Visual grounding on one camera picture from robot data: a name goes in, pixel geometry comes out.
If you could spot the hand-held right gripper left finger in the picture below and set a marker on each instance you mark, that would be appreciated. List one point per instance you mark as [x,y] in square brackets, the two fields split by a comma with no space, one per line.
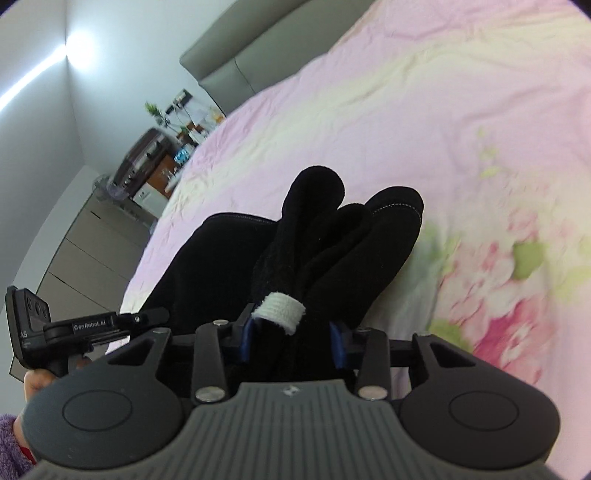
[247,342]

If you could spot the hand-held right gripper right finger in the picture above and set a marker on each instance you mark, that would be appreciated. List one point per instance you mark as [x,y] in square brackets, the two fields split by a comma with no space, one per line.
[337,347]

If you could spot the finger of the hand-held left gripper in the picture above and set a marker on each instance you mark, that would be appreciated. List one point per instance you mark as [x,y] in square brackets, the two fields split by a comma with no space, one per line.
[141,318]

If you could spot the black pants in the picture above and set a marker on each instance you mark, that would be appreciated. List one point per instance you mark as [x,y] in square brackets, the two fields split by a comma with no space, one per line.
[221,258]

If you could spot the purple fuzzy sleeved forearm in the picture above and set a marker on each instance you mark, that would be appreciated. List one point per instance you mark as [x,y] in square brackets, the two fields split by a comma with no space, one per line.
[10,445]

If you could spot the person's left hand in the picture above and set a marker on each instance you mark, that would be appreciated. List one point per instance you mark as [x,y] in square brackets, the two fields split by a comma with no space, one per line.
[39,385]

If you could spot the grey low cabinet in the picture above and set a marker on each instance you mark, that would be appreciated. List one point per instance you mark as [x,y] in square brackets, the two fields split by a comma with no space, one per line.
[92,249]

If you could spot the white box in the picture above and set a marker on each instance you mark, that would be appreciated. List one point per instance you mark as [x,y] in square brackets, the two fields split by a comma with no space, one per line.
[148,199]

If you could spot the cluttered bedside table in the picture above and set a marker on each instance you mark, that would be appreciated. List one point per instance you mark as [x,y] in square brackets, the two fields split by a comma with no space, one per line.
[141,159]

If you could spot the blue packet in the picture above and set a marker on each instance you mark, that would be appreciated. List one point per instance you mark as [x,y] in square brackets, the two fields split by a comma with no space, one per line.
[183,154]

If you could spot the green potted plant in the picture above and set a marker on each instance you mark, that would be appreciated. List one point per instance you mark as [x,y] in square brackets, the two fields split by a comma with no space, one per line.
[156,112]

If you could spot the small black device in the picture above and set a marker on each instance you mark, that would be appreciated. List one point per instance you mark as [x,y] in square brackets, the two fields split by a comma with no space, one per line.
[182,97]

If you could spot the pink floral bedspread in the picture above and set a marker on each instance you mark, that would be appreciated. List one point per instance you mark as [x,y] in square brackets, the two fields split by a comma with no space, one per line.
[369,115]

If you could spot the grey upholstered headboard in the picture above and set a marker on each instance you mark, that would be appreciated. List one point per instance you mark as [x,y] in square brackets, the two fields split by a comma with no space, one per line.
[221,60]

